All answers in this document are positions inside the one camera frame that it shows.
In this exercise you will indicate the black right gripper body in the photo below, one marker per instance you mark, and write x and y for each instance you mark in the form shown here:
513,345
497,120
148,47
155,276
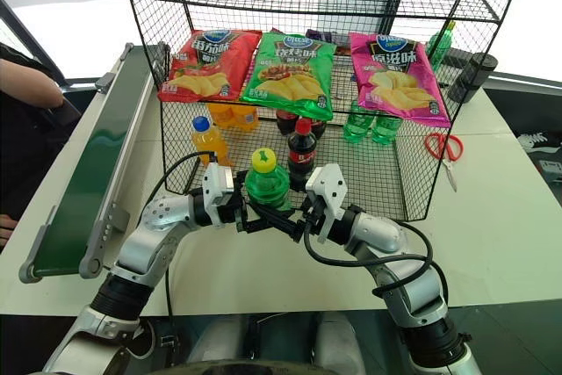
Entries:
311,219

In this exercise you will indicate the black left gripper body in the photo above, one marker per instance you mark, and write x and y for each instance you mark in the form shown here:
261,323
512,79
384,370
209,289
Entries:
230,212

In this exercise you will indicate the green bottle with yellow cap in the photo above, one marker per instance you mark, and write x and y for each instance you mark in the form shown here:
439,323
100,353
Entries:
267,182

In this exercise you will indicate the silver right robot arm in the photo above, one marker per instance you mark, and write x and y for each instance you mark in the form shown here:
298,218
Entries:
408,278

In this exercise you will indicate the person's bare forearm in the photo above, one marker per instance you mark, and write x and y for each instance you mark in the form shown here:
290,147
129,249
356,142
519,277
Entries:
30,83

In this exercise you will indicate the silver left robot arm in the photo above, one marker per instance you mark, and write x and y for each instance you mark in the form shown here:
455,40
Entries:
145,243

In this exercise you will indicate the green conveyor belt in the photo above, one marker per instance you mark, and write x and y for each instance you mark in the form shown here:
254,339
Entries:
98,164

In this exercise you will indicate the person's hand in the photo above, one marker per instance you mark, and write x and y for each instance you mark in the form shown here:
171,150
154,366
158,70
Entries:
6,230

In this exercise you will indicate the orange juice bottle blue cap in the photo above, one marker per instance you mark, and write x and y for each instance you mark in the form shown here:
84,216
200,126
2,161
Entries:
206,140

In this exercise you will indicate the cola bottle with red cap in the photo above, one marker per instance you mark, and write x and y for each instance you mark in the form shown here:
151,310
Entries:
302,153

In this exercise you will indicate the orange soda bottle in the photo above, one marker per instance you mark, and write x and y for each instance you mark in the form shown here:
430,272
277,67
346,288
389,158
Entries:
246,118
219,115

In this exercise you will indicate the dark cola bottle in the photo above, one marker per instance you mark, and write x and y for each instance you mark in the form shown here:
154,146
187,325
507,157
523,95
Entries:
318,128
286,121

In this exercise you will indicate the green soda bottle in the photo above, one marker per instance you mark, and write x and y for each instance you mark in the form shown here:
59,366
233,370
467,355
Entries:
356,125
386,129

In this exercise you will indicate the green potato chips bag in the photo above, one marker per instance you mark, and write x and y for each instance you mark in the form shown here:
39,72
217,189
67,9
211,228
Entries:
290,76

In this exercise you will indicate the red potato chips bag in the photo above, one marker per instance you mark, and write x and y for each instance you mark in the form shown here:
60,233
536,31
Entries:
206,65

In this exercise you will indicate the silver robot body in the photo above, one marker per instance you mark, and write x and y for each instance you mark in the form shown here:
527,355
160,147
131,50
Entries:
333,344

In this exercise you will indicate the pink potato chips bag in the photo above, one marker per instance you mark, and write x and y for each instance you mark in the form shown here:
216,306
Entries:
399,81

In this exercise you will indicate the dark purple snack packet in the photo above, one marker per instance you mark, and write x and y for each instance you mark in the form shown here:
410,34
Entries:
325,37

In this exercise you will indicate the person's dark clothing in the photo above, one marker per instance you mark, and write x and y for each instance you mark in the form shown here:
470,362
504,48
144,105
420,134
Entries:
26,151

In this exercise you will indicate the black cylindrical container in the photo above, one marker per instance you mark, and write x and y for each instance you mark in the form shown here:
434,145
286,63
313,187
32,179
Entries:
472,76

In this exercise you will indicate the dark board with white print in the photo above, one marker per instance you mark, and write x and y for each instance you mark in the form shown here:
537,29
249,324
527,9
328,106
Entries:
542,151

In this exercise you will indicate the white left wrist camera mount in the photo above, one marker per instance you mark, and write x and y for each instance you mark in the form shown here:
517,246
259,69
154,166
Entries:
216,184

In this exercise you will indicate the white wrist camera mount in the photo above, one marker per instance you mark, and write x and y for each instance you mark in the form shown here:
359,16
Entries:
327,186
216,184

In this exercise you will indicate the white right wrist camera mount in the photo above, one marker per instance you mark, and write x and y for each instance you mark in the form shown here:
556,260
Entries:
327,186

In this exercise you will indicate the black metal frame bar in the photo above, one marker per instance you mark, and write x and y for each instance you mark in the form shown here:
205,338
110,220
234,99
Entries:
30,37

